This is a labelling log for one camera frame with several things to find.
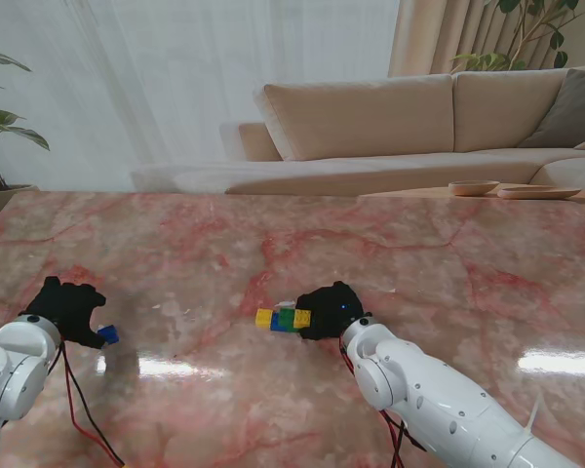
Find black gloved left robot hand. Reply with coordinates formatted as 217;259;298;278
19;275;108;350

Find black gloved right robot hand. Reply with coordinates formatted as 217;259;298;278
295;280;368;342

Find grey plant pot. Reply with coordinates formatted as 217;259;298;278
0;183;39;225

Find broad leaf potted plant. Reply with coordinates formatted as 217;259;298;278
0;46;51;191

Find wooden bowl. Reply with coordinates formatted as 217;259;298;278
448;179;501;197

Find beige sofa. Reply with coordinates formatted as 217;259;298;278
130;67;585;197

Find wooden tray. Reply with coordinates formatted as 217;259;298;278
496;184;582;201

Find white sheer curtain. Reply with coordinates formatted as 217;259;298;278
0;0;402;192

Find beige curtain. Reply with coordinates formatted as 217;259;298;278
387;0;585;78

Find grey sofa cushion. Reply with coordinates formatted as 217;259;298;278
519;67;585;149

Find tall green leafy plant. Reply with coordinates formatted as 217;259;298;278
449;0;585;74

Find left arm red black cables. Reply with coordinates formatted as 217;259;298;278
48;339;128;468

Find arm red black cables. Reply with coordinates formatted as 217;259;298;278
338;337;426;468
48;339;128;468

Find right arm red black cables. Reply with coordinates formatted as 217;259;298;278
338;337;426;468

